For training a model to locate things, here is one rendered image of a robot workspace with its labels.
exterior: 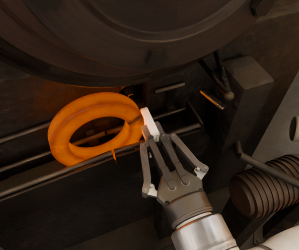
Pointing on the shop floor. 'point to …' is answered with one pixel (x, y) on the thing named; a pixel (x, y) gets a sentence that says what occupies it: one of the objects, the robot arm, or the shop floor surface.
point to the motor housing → (264, 194)
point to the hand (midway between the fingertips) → (149, 124)
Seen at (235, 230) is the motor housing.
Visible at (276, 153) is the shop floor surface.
